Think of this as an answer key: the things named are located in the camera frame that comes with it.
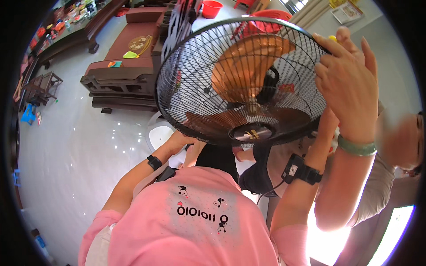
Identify white round plastic stool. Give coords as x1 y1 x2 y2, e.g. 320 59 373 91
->
145 111 187 167

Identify person's legs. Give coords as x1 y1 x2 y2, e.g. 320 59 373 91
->
180 141 287 198

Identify brown wooden sofa bench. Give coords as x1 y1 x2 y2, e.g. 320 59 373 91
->
80 6 177 114

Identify red plastic chair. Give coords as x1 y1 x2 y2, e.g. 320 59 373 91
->
233 9 293 38

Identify black white patterned panel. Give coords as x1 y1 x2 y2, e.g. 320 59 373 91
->
161 0 202 64

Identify person's left hand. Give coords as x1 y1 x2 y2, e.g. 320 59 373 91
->
165 130 197 157

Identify beige curtain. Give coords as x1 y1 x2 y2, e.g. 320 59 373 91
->
289 0 331 24

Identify wall calendar poster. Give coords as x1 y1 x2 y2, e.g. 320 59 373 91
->
330 0 364 26

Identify black wrist band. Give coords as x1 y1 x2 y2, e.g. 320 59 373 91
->
146 155 163 171
281 153 323 186

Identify red plastic basin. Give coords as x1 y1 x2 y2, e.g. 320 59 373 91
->
202 0 224 19

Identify plastic bottle blue label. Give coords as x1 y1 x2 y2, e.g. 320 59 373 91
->
32 229 55 265

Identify blue plastic stool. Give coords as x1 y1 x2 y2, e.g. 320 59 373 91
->
21 103 37 126

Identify black grille fan orange blades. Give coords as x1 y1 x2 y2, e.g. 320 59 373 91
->
155 17 332 148

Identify person's right hand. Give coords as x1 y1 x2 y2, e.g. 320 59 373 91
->
314 107 341 157

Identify cluttered dark wooden table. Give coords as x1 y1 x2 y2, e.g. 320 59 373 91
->
28 0 128 68

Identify black box with white strap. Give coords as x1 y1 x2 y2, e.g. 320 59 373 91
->
133 166 178 200

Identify black cable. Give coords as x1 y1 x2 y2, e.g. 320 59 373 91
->
256 180 285 205

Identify person's body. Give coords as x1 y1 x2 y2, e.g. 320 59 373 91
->
78 166 312 266

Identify small dark wooden chairs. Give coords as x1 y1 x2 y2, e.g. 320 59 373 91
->
23 71 64 108

